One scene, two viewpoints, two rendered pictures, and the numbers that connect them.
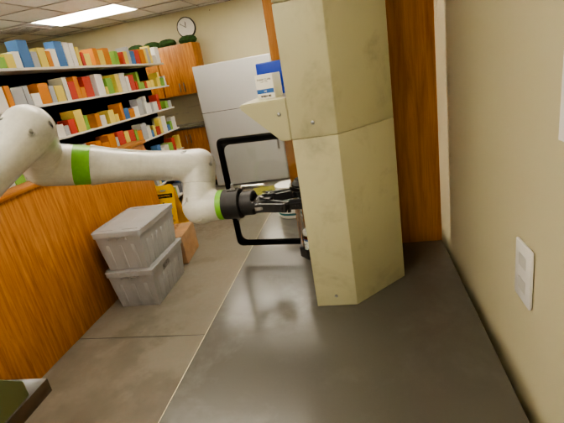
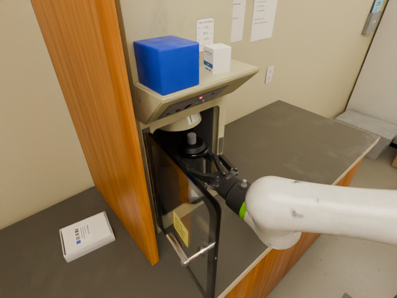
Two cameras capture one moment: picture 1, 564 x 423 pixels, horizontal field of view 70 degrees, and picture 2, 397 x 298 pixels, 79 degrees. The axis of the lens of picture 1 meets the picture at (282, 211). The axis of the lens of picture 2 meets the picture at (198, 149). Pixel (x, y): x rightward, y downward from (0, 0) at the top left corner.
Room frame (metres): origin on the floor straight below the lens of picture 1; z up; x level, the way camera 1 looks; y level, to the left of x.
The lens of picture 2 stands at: (1.63, 0.31, 1.71)
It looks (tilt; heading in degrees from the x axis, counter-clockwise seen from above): 36 degrees down; 217
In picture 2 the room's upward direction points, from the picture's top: straight up
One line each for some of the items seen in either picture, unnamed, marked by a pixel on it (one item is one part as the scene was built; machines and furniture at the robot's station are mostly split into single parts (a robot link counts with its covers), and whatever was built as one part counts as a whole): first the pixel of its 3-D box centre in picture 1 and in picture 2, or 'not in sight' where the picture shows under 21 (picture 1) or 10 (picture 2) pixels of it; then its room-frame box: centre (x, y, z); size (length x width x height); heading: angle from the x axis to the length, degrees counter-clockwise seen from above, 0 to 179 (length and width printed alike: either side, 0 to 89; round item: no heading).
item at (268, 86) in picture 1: (268, 86); (217, 58); (1.10, -0.02, 1.54); 0.05 x 0.05 x 0.06; 63
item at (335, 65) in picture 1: (348, 154); (166, 115); (1.11, -0.21, 1.33); 0.32 x 0.25 x 0.77; 167
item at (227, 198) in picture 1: (234, 202); (243, 196); (1.19, 0.14, 1.22); 0.09 x 0.06 x 0.12; 165
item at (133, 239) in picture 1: (139, 235); not in sight; (3.13, 1.18, 0.49); 0.60 x 0.42 x 0.33; 167
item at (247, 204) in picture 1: (257, 201); (224, 182); (1.17, 0.07, 1.21); 0.09 x 0.08 x 0.07; 75
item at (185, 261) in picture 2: not in sight; (184, 246); (1.40, 0.10, 1.20); 0.10 x 0.05 x 0.03; 70
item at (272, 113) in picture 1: (277, 114); (202, 93); (1.15, -0.03, 1.46); 0.32 x 0.11 x 0.10; 167
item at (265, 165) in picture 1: (267, 191); (179, 220); (1.34, 0.04, 1.19); 0.30 x 0.01 x 0.40; 70
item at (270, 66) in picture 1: (278, 76); (167, 64); (1.25, -0.06, 1.56); 0.10 x 0.10 x 0.09; 77
